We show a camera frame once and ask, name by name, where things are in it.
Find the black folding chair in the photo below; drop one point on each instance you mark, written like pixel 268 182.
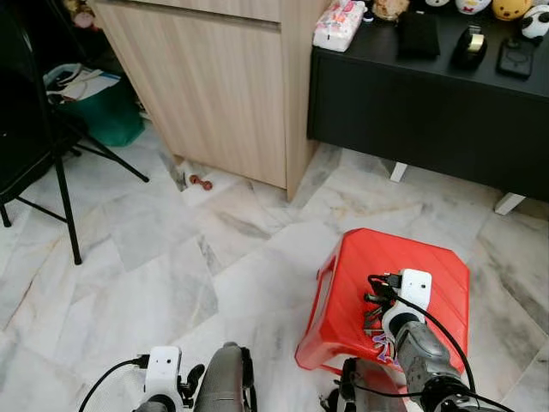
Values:
pixel 26 129

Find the black wallet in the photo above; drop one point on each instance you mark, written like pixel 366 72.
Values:
pixel 419 36

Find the red dumbbell toy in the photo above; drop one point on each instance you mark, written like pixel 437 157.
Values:
pixel 201 182

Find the pink tissue pack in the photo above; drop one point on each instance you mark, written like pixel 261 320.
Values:
pixel 339 24

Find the red plastic stool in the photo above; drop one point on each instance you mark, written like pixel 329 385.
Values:
pixel 343 300

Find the light wooden cabinet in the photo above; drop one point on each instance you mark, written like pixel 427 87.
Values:
pixel 214 94

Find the panda plush toy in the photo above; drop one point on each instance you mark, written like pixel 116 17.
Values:
pixel 536 21

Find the key bunch with colourful tags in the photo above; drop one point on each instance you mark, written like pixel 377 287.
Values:
pixel 383 347

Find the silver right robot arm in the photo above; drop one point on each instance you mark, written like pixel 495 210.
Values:
pixel 420 352

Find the grey robot right leg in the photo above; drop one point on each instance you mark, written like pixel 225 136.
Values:
pixel 369 388

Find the black TV console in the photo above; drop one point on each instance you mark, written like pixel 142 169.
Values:
pixel 429 120

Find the black flat device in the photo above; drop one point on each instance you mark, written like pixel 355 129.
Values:
pixel 515 58

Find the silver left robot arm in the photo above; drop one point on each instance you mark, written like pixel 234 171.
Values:
pixel 154 403

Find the brown plush toy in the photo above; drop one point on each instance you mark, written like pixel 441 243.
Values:
pixel 391 9

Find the white round plush toy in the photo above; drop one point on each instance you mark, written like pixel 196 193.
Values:
pixel 473 5

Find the black tape dispenser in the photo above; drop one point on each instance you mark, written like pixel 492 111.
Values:
pixel 468 51

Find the yellow round plush toy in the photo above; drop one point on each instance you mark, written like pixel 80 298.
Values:
pixel 511 8

